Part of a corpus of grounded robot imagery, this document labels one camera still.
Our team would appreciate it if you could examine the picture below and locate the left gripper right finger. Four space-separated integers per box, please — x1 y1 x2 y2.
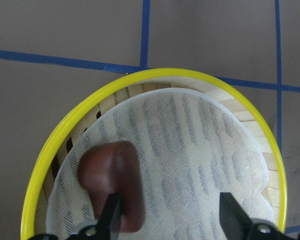
219 192 253 240

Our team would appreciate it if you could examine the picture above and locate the brown steamed bun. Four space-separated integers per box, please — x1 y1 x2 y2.
77 141 145 233

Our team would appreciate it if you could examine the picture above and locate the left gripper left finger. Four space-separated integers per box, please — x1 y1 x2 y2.
96 193 121 240

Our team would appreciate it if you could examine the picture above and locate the yellow steamer layer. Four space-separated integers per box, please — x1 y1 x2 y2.
20 68 287 240

